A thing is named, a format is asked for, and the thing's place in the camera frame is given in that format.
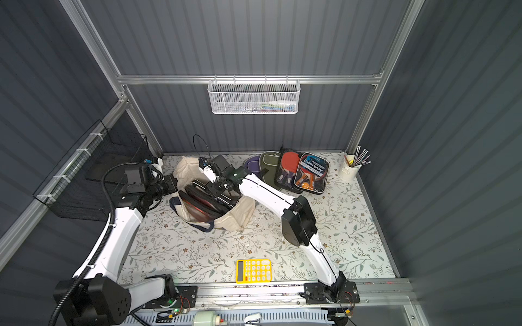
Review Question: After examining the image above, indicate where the floral canvas tote bag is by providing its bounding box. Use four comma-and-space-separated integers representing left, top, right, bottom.
169, 157, 256, 233

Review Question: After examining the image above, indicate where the purple round case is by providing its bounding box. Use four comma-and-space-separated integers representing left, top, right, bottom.
243, 155, 262, 178

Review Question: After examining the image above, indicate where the olive green paddle cover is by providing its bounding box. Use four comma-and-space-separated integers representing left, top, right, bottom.
259, 151, 281, 190

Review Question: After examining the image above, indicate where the red ping pong paddle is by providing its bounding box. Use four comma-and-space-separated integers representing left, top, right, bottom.
275, 148, 303, 194

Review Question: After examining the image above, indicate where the blue Deerway paddle set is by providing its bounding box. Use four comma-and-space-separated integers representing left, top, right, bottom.
294, 152, 330, 194

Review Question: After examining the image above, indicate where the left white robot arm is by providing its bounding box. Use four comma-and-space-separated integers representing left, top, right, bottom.
48, 162, 178, 325

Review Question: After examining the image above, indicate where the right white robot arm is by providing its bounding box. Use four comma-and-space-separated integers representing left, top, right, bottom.
198, 155, 347, 296

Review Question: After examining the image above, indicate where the yellow calculator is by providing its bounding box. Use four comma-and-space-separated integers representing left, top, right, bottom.
235, 259, 273, 284

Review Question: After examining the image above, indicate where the white pen cup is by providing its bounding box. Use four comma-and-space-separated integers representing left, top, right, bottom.
338, 154, 362, 182

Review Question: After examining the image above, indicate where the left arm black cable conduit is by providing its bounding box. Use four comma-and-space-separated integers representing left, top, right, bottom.
48, 162, 164, 326

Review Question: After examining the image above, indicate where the white wire wall basket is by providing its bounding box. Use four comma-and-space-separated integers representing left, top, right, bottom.
207, 80, 301, 115

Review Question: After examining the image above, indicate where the black wire side basket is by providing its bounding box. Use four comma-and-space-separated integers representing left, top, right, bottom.
33, 122, 155, 221

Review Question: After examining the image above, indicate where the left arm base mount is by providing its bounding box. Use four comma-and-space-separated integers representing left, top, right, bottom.
142, 285, 198, 309

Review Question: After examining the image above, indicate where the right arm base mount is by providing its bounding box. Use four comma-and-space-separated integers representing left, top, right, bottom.
299, 281, 360, 305

